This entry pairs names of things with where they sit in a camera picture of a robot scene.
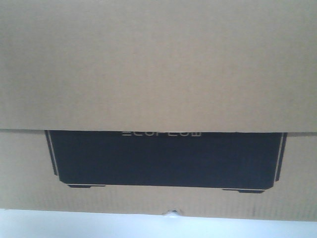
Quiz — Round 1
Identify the brown cardboard box black print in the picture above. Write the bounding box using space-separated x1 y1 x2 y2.
0 0 317 221

